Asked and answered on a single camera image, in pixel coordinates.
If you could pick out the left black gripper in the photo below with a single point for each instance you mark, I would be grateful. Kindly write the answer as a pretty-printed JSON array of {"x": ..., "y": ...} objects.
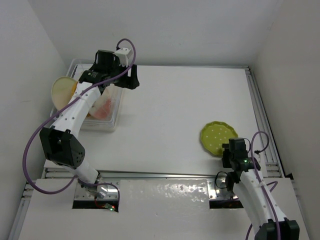
[{"x": 131, "y": 82}]

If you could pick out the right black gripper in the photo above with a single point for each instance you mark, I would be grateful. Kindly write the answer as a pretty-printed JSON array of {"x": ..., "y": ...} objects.
[{"x": 226, "y": 163}]

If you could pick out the green dotted plate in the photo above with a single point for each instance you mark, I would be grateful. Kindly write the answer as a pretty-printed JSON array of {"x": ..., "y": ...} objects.
[{"x": 214, "y": 135}]

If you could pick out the white pink floral plate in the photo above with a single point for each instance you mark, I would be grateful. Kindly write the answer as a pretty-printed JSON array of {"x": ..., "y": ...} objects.
[{"x": 103, "y": 106}]

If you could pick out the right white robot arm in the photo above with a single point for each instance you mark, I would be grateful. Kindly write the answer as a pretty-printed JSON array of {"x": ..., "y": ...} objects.
[{"x": 246, "y": 181}]

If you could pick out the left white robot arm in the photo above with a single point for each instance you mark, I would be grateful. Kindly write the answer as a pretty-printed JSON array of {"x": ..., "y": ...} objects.
[{"x": 60, "y": 141}]

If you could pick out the orange dotted plate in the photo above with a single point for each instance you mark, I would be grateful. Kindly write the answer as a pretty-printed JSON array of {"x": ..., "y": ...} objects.
[{"x": 73, "y": 89}]

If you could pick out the cream round plate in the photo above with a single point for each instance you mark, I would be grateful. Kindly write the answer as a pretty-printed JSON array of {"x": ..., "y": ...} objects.
[{"x": 61, "y": 91}]

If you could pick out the white foreground cover board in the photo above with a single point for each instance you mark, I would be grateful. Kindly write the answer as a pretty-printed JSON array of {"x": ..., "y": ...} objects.
[{"x": 149, "y": 209}]

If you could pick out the small green circuit board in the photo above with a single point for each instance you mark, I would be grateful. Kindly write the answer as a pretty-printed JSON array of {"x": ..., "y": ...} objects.
[{"x": 104, "y": 205}]

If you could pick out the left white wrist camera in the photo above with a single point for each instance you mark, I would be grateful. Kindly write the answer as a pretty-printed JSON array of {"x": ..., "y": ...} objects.
[{"x": 124, "y": 54}]

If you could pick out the white wire dish rack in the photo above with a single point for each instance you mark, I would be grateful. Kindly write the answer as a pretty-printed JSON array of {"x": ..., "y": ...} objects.
[{"x": 76, "y": 68}]

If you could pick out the front aluminium frame rail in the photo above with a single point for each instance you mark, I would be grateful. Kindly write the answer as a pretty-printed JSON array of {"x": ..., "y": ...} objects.
[{"x": 272, "y": 171}]

